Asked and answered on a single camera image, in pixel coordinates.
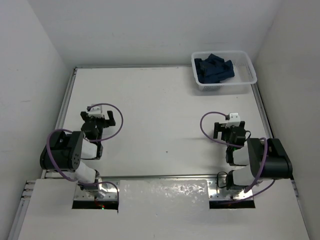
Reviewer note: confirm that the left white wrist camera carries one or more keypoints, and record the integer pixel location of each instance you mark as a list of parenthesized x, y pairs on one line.
[(95, 111)]

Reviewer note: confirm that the dark blue denim trousers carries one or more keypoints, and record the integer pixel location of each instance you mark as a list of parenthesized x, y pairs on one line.
[(213, 69)]

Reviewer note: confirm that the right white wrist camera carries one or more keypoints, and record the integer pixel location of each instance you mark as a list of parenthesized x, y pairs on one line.
[(233, 120)]

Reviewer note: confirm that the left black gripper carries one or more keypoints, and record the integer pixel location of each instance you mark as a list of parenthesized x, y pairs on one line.
[(107, 123)]

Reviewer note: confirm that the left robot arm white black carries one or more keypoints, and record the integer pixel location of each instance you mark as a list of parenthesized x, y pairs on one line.
[(66, 150)]

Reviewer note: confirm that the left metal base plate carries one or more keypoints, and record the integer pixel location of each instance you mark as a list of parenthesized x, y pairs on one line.
[(102, 192)]

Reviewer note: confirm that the metal base plate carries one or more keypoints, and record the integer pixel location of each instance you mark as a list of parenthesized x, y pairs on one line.
[(102, 192), (222, 194)]

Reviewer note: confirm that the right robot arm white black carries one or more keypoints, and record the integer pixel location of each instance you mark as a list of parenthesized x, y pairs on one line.
[(258, 159)]

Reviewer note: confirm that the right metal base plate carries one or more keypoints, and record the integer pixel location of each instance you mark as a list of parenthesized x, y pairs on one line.
[(222, 194)]

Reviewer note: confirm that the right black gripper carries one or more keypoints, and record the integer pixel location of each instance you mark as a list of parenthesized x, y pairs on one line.
[(218, 128)]

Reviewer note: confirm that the white front cover board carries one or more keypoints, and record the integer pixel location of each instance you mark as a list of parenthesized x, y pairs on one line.
[(161, 210)]

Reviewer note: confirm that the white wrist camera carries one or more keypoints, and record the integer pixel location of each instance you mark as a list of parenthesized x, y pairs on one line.
[(95, 111), (233, 120)]

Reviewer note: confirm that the white plastic basket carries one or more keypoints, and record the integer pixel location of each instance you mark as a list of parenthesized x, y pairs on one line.
[(244, 71)]

